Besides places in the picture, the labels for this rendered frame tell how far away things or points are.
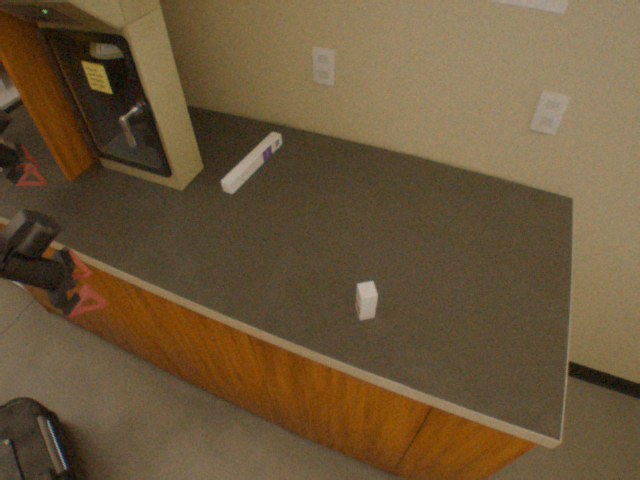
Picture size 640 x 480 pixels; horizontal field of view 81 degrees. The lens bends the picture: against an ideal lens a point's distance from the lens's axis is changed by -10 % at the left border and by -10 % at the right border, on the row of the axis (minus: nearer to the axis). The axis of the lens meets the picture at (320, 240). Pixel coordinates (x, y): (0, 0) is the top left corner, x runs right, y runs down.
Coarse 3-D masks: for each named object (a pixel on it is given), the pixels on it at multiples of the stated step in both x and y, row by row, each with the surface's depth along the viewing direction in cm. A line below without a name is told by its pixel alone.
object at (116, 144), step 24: (72, 48) 90; (96, 48) 87; (120, 48) 84; (72, 72) 96; (120, 72) 89; (72, 96) 103; (96, 96) 99; (120, 96) 95; (144, 96) 92; (96, 120) 106; (144, 120) 98; (96, 144) 115; (120, 144) 110; (144, 144) 105; (144, 168) 113; (168, 168) 108
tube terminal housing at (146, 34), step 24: (120, 0) 77; (144, 0) 82; (48, 24) 89; (144, 24) 84; (144, 48) 87; (168, 48) 93; (144, 72) 89; (168, 72) 96; (168, 96) 99; (168, 120) 101; (168, 144) 104; (192, 144) 113; (120, 168) 121; (192, 168) 117
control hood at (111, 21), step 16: (0, 0) 74; (16, 0) 72; (32, 0) 70; (48, 0) 68; (64, 0) 67; (80, 0) 69; (96, 0) 72; (112, 0) 75; (16, 16) 85; (80, 16) 75; (96, 16) 73; (112, 16) 76
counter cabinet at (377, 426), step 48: (96, 288) 126; (144, 336) 142; (192, 336) 117; (240, 336) 101; (240, 384) 132; (288, 384) 112; (336, 384) 97; (336, 432) 127; (384, 432) 109; (432, 432) 95; (480, 432) 85
